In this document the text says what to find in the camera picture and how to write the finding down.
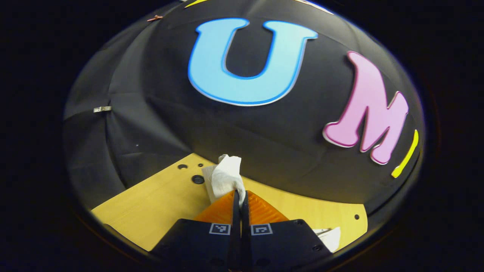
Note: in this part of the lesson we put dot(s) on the silver cloth clip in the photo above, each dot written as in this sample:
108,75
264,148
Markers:
102,109

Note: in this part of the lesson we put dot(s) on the white jeans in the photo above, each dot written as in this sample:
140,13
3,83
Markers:
227,173

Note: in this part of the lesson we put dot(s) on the copper cloth clip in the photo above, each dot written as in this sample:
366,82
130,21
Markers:
155,17

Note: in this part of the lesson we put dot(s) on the black backdrop cloth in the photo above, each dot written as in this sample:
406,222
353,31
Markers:
242,132

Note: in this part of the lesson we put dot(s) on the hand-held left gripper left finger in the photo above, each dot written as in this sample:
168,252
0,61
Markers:
204,245

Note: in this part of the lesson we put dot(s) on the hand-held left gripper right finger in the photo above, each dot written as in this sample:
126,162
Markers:
283,245

